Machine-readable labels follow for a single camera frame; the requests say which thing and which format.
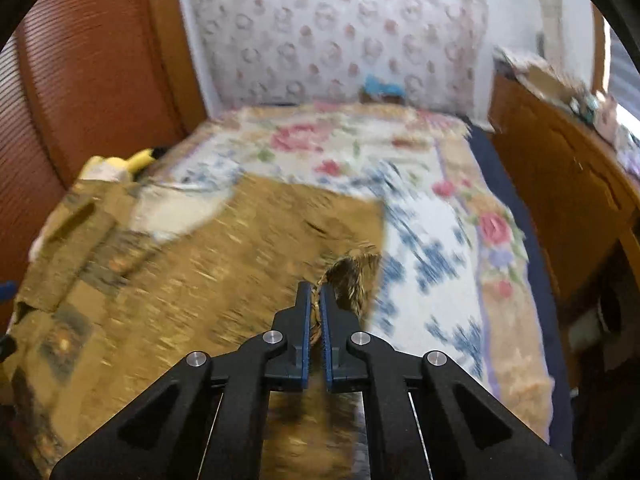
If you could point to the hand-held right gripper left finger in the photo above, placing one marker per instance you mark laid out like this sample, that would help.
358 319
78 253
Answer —
305 312

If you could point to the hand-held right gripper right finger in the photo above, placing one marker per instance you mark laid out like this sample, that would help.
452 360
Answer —
326 315

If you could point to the golden brown patterned scarf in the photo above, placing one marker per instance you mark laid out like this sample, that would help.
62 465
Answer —
200 270

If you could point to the floral printed blanket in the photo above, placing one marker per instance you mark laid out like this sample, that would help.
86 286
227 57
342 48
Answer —
430 240

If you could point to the navy bed sheet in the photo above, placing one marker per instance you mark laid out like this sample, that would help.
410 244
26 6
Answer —
530 240

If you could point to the small blue cloth item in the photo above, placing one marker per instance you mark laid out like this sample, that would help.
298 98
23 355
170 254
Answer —
382 89

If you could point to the yellow plush toy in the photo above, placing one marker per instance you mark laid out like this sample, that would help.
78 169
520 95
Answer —
120 164

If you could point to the wooden dresser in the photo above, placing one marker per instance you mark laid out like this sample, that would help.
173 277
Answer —
555 170

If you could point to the wooden headboard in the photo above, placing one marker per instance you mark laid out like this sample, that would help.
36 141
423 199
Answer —
90 60

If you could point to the assorted small clutter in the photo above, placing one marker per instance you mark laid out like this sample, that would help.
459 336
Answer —
575 92

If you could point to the striped window blind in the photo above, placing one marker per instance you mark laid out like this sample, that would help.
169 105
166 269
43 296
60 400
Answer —
622 65

